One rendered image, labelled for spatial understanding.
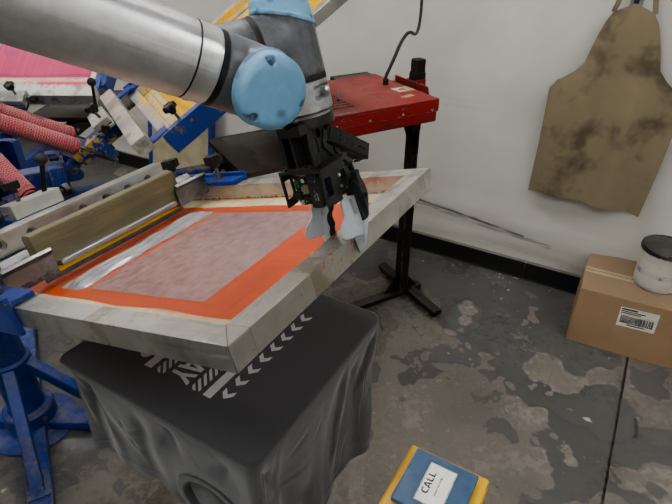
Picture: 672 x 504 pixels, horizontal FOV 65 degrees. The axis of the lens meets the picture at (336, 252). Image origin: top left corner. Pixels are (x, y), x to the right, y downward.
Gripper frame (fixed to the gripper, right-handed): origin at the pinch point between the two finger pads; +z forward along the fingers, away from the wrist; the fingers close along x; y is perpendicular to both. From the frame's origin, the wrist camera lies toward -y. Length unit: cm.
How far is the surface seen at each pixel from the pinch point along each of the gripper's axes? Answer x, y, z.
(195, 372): -33.7, 11.5, 22.8
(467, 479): 17.0, 8.6, 34.9
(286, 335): -25.3, -6.0, 25.2
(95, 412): -59, 21, 31
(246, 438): -16.4, 18.5, 27.6
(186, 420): -27.2, 20.8, 24.6
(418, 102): -44, -126, 4
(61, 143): -114, -27, -17
